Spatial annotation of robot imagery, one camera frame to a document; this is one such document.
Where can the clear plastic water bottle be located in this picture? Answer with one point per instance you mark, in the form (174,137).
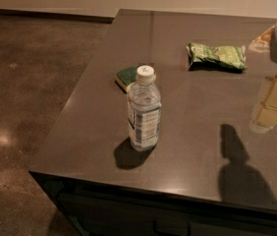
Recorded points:
(144,110)

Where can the green snack bag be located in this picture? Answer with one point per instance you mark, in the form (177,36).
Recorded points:
(228,57)

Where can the green and yellow sponge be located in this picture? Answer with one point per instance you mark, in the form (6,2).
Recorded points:
(126,77)

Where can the dark counter cabinet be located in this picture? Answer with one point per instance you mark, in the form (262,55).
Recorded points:
(106,210)

